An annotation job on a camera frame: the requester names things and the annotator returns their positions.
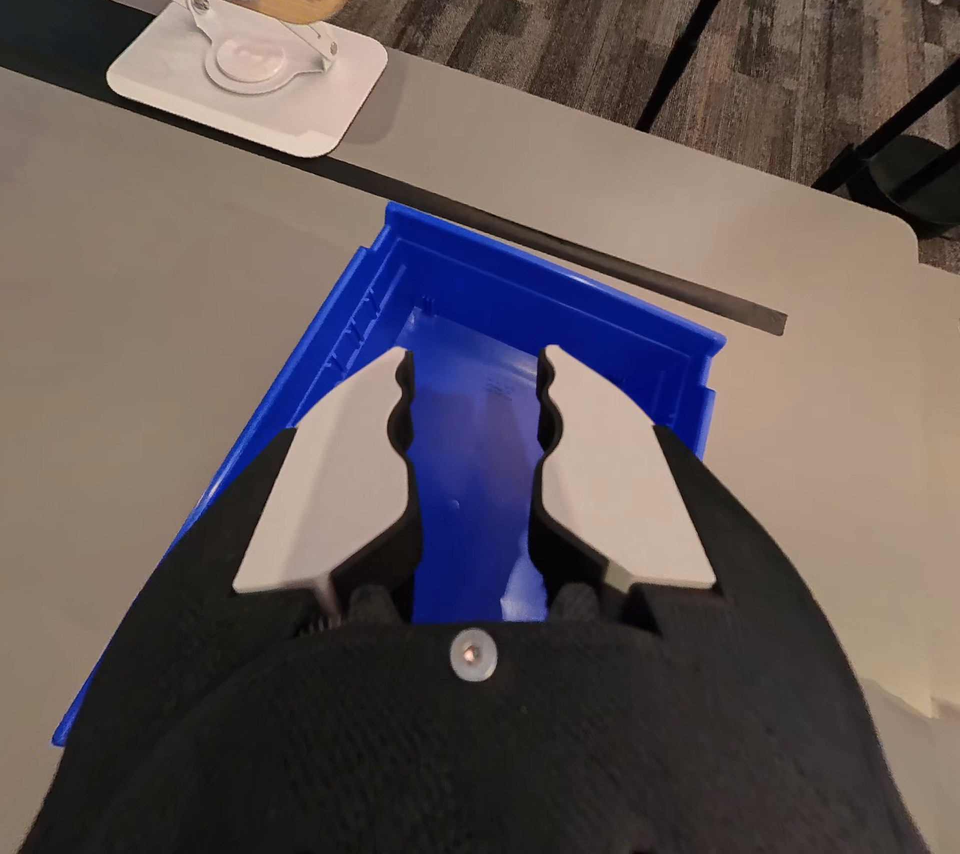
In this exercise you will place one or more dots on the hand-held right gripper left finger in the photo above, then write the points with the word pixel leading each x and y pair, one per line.
pixel 330 494

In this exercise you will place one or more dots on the blue plastic bin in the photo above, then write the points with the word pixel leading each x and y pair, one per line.
pixel 472 494

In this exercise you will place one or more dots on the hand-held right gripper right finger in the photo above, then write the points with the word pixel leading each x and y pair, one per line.
pixel 622 501

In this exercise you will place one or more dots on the black round stand base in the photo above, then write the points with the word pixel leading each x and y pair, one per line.
pixel 922 186

